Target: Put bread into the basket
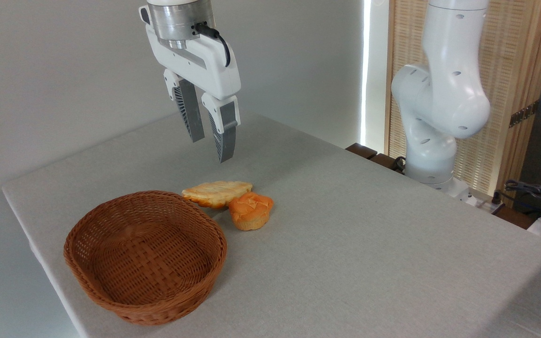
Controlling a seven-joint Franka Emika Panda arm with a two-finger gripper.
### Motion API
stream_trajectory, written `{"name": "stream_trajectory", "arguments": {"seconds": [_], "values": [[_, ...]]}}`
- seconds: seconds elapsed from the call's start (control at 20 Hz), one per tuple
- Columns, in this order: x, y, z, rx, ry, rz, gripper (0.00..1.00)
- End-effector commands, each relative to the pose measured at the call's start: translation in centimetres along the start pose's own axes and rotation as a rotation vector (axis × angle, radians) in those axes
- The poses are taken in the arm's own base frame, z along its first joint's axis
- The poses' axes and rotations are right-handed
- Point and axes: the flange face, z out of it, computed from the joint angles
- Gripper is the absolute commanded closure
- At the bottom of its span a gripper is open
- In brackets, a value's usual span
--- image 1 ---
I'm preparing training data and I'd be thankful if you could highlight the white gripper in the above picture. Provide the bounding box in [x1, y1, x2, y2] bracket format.
[139, 5, 242, 163]

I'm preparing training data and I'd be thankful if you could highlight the flat pale braided bread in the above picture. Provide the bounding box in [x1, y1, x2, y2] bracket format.
[181, 181, 253, 209]

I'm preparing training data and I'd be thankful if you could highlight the round orange bread bun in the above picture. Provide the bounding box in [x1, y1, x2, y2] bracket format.
[229, 192, 274, 231]

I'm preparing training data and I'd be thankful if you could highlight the brown woven wicker basket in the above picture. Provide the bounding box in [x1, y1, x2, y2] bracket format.
[63, 190, 228, 326]

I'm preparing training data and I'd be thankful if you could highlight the grey tablecloth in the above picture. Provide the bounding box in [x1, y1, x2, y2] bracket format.
[2, 110, 541, 338]

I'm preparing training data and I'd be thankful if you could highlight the dark metal screen hinge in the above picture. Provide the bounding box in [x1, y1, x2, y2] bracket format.
[509, 101, 539, 128]

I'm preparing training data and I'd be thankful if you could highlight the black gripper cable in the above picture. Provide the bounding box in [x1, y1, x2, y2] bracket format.
[194, 22, 231, 67]

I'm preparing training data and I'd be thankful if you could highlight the tangled dark cable bundle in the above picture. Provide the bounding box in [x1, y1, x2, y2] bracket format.
[503, 174, 541, 222]

